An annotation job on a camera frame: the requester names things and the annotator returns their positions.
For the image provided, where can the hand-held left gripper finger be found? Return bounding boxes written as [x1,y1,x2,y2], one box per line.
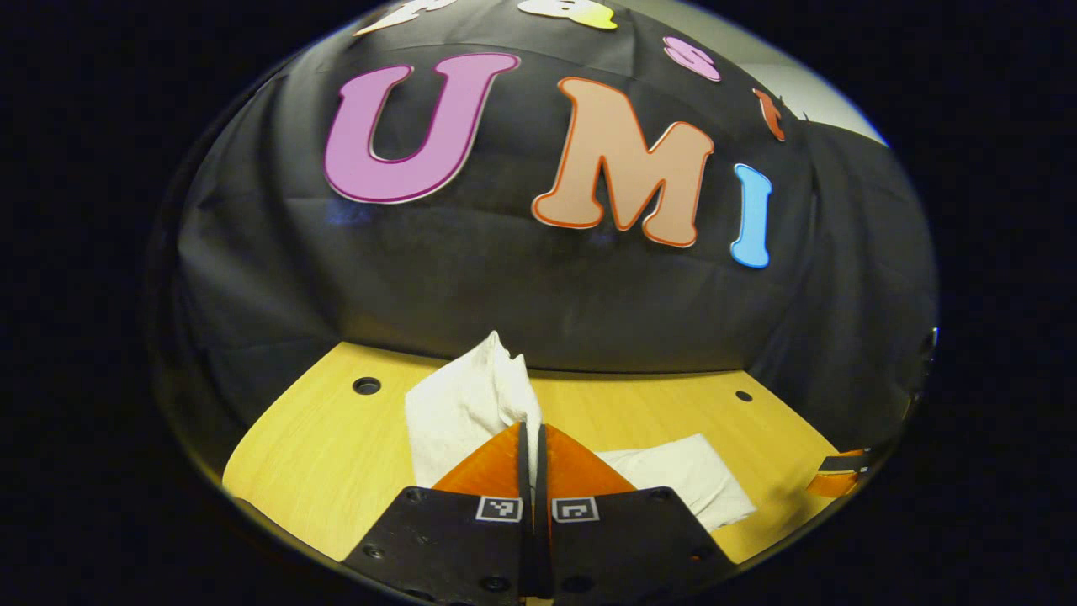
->
[536,423,737,603]
[341,421,537,606]

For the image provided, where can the white jeans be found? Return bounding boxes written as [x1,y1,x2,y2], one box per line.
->
[404,331,758,533]

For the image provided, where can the black backdrop cloth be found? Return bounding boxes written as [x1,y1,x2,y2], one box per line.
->
[147,0,939,472]

